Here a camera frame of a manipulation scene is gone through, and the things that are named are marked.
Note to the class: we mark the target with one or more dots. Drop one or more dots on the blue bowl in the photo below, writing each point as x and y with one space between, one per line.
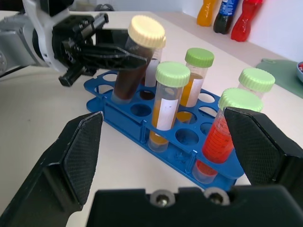
300 71

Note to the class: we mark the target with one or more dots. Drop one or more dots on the orange soda bottle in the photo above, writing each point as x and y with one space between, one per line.
206 14

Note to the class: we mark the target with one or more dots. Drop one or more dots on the green mat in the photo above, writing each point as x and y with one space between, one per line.
281 73

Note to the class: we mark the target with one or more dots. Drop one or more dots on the dark cola bottle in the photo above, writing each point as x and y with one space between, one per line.
225 19

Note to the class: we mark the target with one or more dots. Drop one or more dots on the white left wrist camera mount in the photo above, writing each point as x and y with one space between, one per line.
45 28

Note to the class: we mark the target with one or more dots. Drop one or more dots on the brown tube with cream cap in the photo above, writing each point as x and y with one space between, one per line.
129 80

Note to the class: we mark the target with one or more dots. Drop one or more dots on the red soda bottle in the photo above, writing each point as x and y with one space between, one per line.
245 23

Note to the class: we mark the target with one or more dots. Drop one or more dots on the blue test tube rack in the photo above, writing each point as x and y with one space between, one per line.
123 113

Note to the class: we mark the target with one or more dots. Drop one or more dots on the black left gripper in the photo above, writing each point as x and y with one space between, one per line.
71 37

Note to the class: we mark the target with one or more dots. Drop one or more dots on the red tube with green cap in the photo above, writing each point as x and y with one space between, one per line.
217 142

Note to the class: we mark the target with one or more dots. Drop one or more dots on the clear tube with green cap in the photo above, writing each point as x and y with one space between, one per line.
256 79

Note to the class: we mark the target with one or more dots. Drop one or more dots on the yellow tube with green cap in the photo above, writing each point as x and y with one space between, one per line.
172 73

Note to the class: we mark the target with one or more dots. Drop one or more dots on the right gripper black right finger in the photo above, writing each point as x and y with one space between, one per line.
260 146

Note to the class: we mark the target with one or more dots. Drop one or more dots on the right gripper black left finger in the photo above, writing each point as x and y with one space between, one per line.
59 165

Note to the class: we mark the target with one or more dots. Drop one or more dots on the orange tube with green cap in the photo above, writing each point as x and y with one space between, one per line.
199 56

